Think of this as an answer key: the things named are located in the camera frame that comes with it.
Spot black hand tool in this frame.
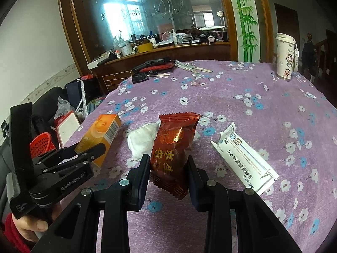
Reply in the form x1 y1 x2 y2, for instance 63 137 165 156
133 57 171 72

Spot red flat packet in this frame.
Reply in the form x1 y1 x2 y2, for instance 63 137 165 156
142 63 175 73

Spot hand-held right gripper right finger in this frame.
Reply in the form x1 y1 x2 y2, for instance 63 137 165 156
186 155 303 253

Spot white flat box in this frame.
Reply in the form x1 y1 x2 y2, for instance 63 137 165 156
88 57 106 69

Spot glass partition wooden frame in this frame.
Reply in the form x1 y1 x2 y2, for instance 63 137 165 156
56 0 237 64

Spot yellow box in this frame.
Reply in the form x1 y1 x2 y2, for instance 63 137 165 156
137 42 154 53

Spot dark blue paper bag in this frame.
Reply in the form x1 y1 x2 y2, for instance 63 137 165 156
65 78 102 108

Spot white metal pole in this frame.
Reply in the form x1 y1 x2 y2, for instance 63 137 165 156
80 80 89 118

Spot brown wooden door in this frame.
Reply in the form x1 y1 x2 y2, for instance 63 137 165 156
274 3 301 58

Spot flattened white medicine box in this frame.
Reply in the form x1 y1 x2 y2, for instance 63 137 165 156
211 122 279 196

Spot small black case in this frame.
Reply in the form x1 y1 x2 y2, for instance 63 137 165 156
132 72 148 84

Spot black leather sofa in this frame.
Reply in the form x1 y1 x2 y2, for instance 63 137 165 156
0 86 69 211

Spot red plastic mesh basket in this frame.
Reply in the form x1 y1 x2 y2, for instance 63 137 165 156
29 133 57 159

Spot clear tape rolls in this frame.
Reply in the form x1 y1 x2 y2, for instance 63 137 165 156
119 41 132 56

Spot red-brown snack packet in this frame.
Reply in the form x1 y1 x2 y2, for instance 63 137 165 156
150 113 202 200

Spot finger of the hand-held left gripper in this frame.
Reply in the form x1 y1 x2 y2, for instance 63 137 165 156
34 161 95 203
32 142 106 176

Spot wooden brick-pattern counter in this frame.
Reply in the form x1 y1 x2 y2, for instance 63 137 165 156
88 42 232 95

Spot orange carton box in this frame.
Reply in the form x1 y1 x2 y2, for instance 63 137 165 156
74 114 122 168

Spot dark wooden stair railing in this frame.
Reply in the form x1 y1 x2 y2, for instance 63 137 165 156
300 33 337 85

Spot person's left hand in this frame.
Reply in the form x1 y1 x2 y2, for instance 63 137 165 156
13 203 61 241

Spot white cartoon print tumbler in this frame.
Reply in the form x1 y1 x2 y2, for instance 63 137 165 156
275 33 299 82

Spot purple floral tablecloth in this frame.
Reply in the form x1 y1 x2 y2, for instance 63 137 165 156
60 60 337 253

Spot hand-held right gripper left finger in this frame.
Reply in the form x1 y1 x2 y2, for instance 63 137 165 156
30 153 151 253

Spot clear plastic bag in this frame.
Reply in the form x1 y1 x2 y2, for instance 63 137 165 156
54 96 75 120

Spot white crumpled tissue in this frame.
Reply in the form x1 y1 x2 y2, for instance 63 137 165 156
127 122 161 161

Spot paper-wrapped chopsticks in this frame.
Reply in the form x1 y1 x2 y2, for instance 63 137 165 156
175 60 213 75

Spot bamboo wall painting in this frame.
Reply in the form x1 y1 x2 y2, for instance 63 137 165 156
229 0 260 64

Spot white foam box red rim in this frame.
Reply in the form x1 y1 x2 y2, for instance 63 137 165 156
55 111 81 148

